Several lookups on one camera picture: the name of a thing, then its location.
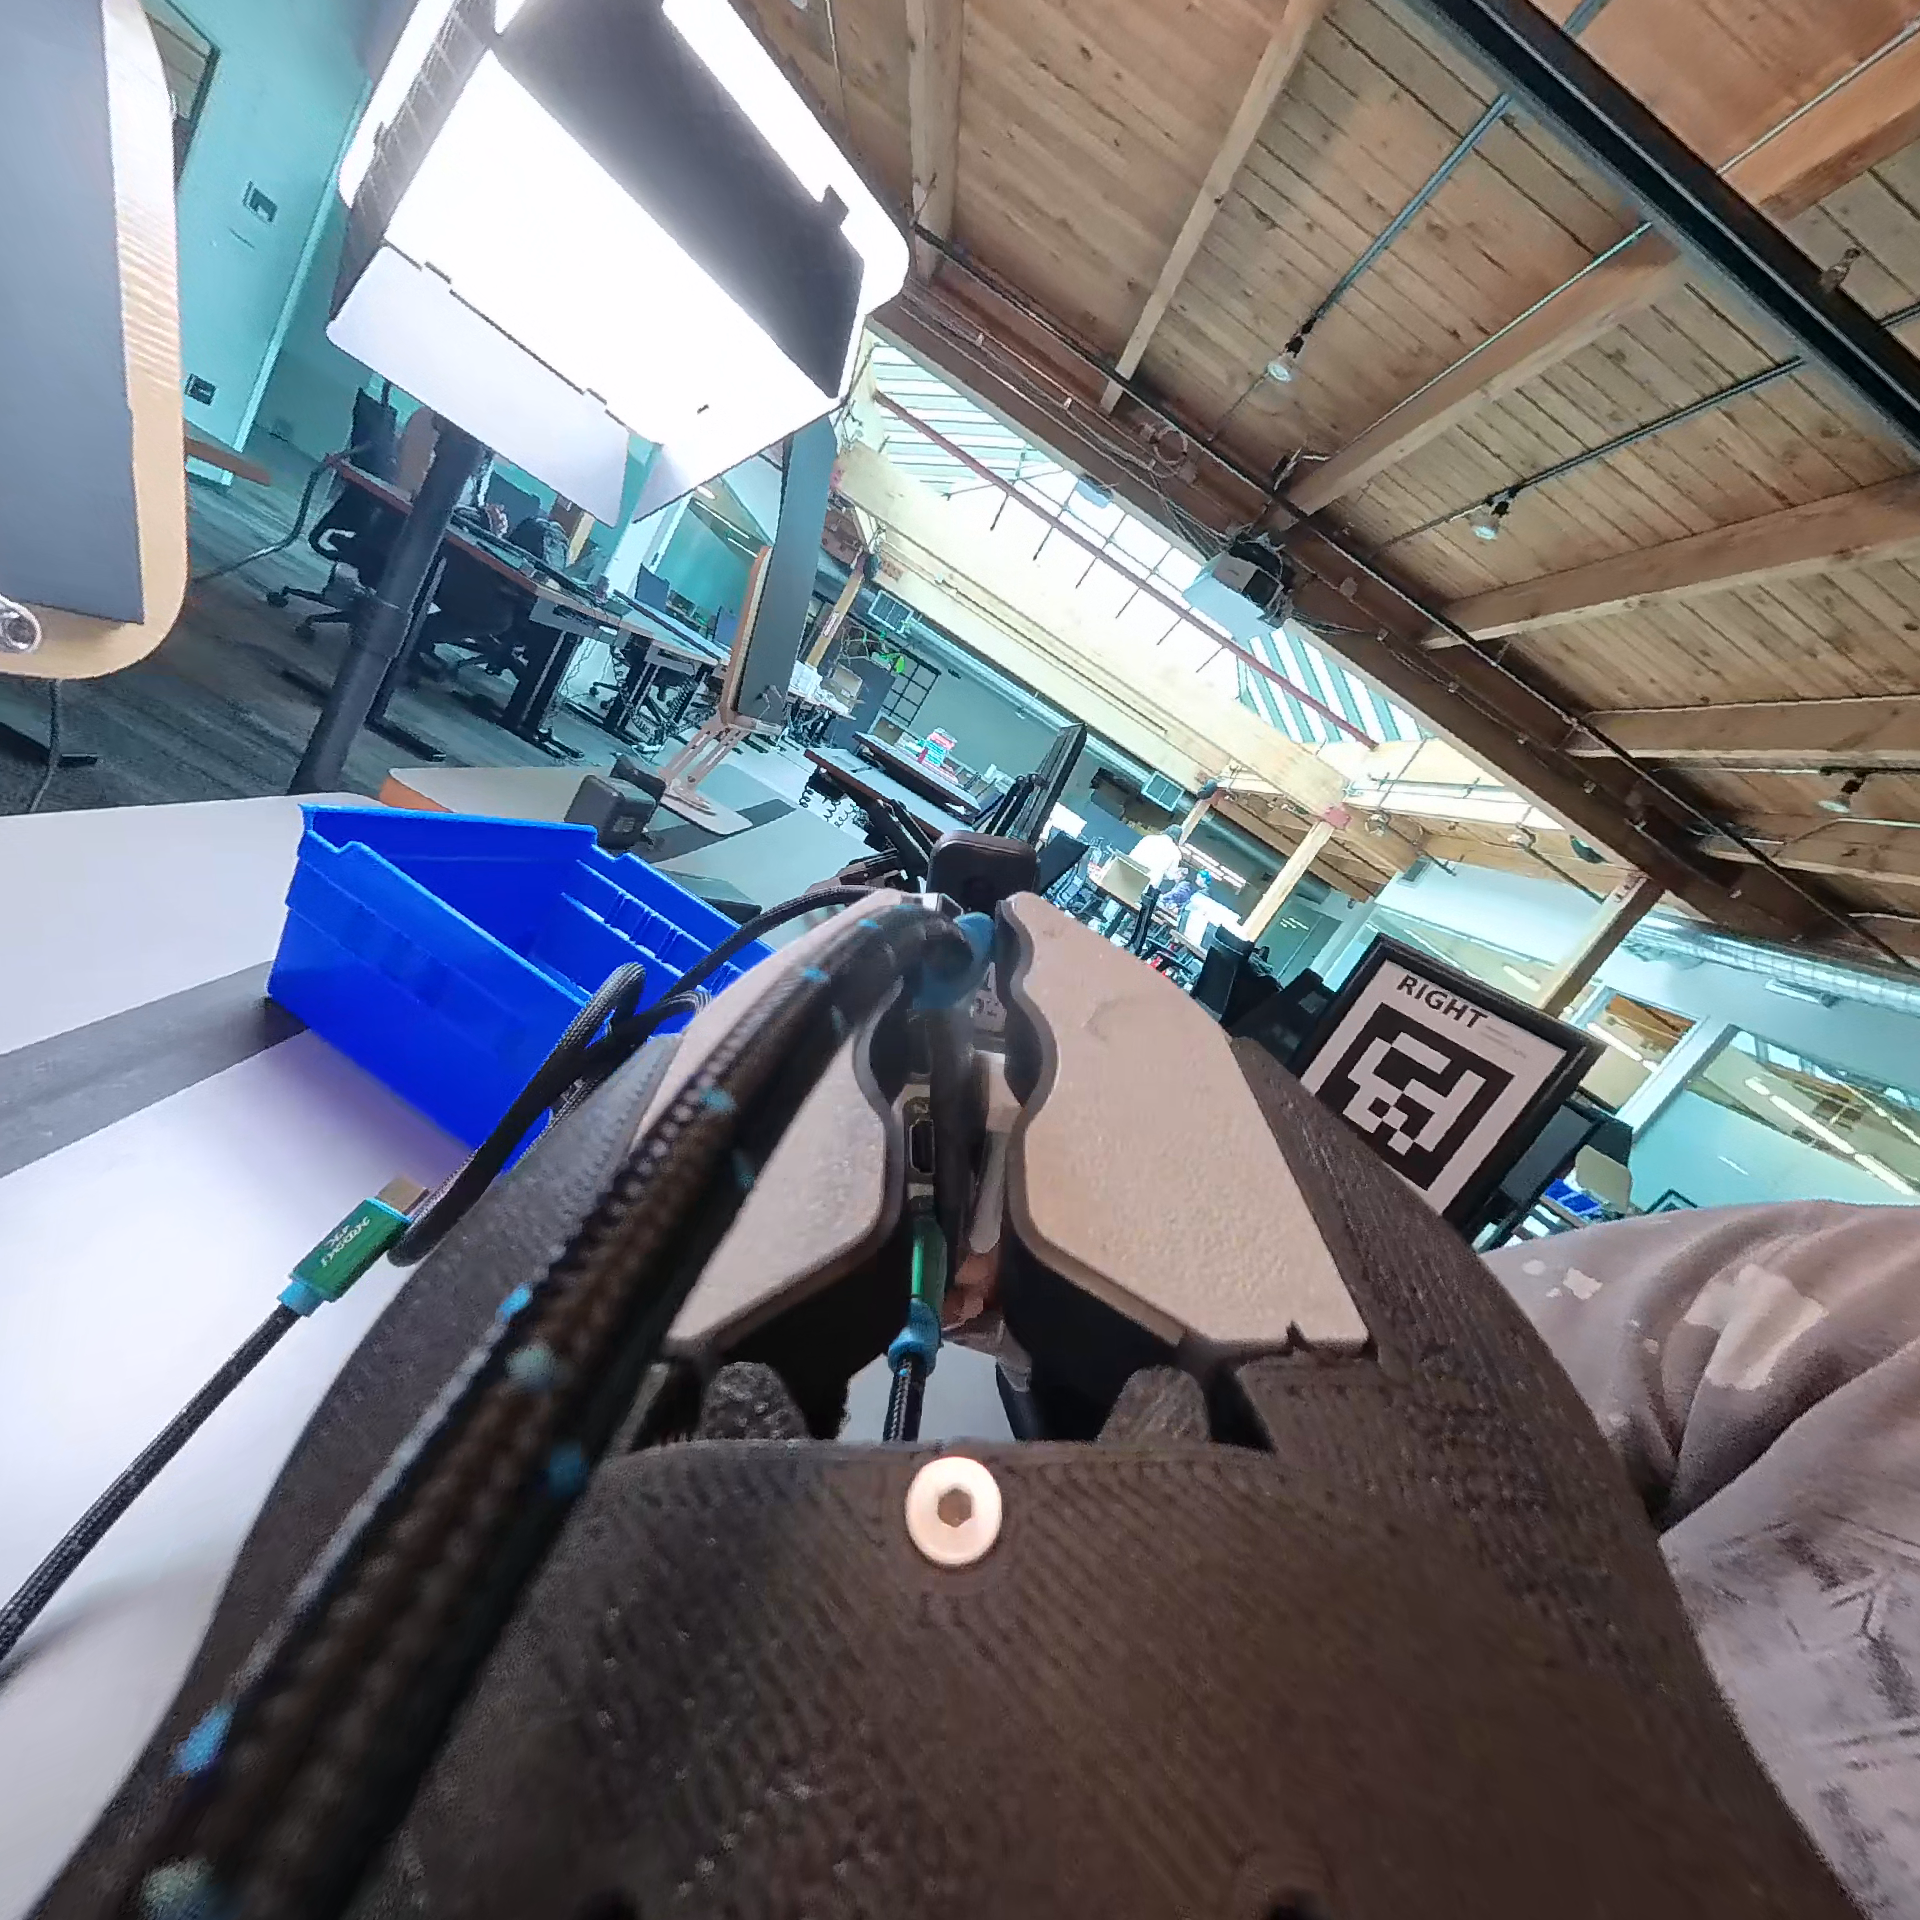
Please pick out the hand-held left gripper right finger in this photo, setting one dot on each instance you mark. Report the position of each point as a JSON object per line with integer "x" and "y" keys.
{"x": 1170, "y": 1171}

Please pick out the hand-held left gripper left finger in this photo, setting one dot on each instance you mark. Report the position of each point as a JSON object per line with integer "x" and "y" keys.
{"x": 797, "y": 1200}

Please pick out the silver black HDMI switch box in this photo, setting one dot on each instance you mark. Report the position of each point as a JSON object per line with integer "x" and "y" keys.
{"x": 918, "y": 1118}

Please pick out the person's right forearm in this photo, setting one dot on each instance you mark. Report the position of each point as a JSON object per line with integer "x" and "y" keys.
{"x": 1769, "y": 1425}

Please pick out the blue plastic bin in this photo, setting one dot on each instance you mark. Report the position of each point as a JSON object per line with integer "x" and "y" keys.
{"x": 450, "y": 960}

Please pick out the grey desk with wooden edge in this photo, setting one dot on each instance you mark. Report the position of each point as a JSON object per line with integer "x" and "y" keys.
{"x": 481, "y": 782}

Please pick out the wood-edged display board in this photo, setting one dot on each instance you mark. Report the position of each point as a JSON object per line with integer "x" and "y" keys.
{"x": 788, "y": 586}
{"x": 60, "y": 299}

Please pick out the brown wooden desk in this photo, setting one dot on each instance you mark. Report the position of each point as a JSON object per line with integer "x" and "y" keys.
{"x": 510, "y": 578}

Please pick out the white light panel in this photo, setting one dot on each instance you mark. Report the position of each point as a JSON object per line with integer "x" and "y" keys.
{"x": 599, "y": 254}

